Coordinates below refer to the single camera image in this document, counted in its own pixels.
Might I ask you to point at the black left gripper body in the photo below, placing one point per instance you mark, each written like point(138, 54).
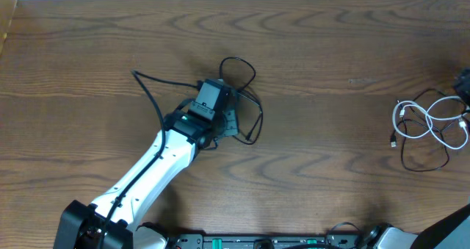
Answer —
point(230, 120)

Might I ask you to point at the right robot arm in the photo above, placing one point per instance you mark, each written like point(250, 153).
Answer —
point(453, 230)

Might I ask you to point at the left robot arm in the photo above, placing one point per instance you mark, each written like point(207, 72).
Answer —
point(112, 219)

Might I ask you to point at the cardboard panel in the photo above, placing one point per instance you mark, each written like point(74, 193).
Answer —
point(7, 9)

